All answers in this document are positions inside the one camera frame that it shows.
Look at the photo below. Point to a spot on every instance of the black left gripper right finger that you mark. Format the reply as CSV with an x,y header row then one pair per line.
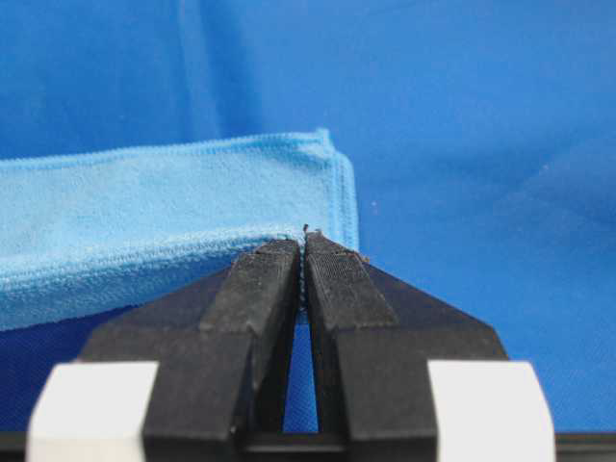
x,y
406,377

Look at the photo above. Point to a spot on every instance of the dark blue table cloth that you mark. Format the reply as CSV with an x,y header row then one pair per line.
x,y
482,135

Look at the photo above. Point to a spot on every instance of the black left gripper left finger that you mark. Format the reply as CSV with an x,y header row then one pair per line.
x,y
176,379

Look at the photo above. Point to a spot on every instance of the light blue towel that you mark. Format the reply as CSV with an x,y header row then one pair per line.
x,y
83,234

